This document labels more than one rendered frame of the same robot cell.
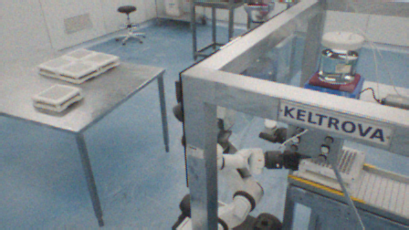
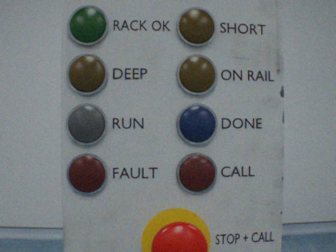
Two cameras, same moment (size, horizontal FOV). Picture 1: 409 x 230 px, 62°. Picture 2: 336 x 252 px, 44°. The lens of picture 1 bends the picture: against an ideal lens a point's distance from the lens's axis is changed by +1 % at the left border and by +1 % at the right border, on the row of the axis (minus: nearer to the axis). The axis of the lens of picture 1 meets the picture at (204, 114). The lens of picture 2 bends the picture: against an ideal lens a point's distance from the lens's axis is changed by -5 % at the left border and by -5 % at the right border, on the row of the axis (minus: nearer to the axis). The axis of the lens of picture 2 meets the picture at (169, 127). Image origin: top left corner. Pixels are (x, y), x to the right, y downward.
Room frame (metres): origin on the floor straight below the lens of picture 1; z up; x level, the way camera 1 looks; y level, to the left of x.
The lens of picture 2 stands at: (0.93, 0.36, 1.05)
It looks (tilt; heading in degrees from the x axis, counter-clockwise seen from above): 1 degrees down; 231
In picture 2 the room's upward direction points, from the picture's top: straight up
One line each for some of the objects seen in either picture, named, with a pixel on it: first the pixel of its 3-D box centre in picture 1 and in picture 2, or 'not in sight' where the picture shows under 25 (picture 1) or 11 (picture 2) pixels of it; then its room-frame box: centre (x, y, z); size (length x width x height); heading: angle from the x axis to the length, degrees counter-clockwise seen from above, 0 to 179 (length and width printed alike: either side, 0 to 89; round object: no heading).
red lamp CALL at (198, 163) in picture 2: not in sight; (197, 173); (0.71, 0.13, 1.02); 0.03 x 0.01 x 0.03; 147
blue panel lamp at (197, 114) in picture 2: not in sight; (197, 123); (0.71, 0.13, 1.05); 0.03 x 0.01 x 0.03; 147
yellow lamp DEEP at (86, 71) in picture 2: not in sight; (86, 74); (0.78, 0.08, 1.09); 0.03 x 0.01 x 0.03; 147
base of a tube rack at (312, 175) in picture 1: (331, 167); not in sight; (1.27, -0.60, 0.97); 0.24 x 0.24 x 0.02; 57
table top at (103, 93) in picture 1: (54, 81); not in sight; (2.60, 1.25, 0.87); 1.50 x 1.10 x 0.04; 65
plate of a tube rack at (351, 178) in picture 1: (333, 159); not in sight; (1.27, -0.60, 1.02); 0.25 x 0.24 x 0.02; 147
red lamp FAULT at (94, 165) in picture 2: not in sight; (86, 174); (0.78, 0.08, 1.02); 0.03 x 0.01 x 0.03; 147
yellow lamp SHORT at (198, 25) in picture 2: not in sight; (197, 26); (0.71, 0.13, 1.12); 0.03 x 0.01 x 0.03; 147
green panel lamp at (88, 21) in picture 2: not in sight; (87, 24); (0.78, 0.08, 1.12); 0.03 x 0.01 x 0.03; 147
